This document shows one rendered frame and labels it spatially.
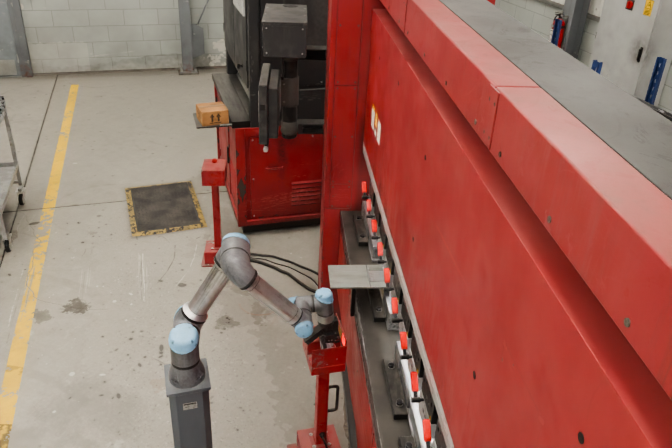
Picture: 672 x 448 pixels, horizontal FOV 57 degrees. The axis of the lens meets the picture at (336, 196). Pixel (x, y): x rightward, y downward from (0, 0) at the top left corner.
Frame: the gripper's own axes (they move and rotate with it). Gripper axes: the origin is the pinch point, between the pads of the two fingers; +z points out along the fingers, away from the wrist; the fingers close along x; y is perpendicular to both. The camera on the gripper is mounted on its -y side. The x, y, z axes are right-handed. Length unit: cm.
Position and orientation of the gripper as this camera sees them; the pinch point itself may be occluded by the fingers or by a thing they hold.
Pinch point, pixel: (323, 354)
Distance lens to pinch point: 292.7
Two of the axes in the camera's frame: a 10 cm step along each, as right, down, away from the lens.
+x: -2.5, -4.6, 8.5
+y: 9.7, -1.5, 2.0
